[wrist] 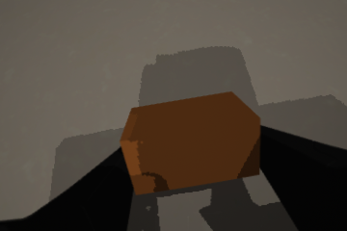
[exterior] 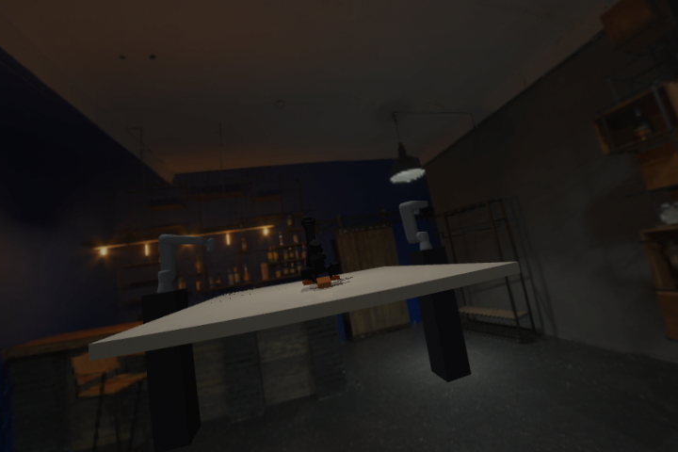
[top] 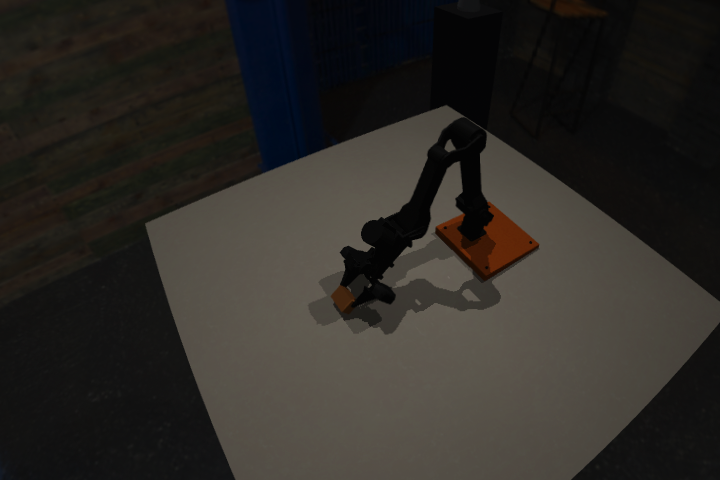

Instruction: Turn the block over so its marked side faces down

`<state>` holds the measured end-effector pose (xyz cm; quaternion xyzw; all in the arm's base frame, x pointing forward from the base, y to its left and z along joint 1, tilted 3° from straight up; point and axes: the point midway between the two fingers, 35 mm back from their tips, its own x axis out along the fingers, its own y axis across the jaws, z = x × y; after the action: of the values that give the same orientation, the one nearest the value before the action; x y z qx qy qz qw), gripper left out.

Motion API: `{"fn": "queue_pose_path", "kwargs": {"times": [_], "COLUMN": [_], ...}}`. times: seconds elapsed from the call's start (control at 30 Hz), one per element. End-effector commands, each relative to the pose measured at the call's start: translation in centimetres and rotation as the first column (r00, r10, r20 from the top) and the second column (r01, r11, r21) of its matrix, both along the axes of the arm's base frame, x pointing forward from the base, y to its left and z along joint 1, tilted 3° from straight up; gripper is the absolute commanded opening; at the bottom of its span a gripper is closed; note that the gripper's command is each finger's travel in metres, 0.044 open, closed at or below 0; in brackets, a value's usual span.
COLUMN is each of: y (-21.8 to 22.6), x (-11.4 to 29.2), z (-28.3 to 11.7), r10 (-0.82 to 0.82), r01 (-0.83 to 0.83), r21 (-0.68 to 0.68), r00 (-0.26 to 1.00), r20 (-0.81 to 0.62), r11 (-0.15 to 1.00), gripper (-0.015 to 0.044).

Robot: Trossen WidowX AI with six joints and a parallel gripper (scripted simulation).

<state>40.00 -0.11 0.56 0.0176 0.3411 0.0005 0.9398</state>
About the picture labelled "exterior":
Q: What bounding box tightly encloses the brown block with black square face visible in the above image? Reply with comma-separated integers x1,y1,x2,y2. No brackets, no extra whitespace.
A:
316,276,331,289

